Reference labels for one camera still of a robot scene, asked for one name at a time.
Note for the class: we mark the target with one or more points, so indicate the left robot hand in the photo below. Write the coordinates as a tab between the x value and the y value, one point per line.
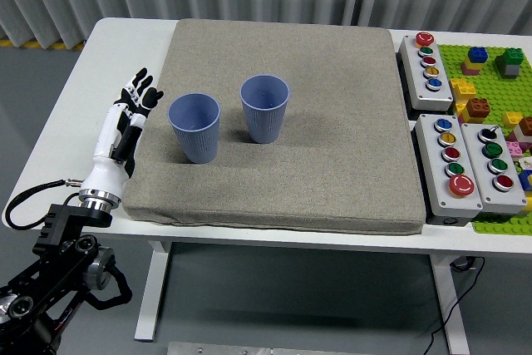
106	151

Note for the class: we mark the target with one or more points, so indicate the blue ribbed plastic cup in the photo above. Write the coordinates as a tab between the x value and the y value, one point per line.
266	122
193	139

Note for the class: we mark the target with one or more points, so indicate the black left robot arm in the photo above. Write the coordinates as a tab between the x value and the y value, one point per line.
66	222

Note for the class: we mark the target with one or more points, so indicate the yellow black floor tape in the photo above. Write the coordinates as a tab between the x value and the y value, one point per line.
33	44

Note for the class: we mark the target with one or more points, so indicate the white table leg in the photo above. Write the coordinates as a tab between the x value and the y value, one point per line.
451	309
151	309

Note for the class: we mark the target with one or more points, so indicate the grey-brown mat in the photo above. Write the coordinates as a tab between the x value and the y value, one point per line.
311	164

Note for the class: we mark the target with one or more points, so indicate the grey five-button control box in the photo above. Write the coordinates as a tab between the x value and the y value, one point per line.
415	76
434	176

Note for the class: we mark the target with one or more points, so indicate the black box base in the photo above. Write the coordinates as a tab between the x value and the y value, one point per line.
446	220

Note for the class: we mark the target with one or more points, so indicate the yellow toy brick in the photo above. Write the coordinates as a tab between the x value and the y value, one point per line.
462	89
512	119
469	68

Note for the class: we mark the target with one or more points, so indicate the brown toy brick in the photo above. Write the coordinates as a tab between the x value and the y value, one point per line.
478	106
527	125

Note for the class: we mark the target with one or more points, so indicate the grey control box with knob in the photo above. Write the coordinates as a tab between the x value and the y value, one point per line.
482	180

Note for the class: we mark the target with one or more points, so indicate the green brick baseplate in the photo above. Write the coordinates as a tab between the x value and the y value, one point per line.
490	80

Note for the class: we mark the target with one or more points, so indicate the pink toy brick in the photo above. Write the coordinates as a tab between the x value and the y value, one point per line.
514	148

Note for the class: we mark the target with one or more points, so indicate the grey toy brick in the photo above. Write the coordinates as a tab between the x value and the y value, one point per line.
512	70

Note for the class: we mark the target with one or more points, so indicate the green toy brick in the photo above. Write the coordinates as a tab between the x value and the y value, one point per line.
511	57

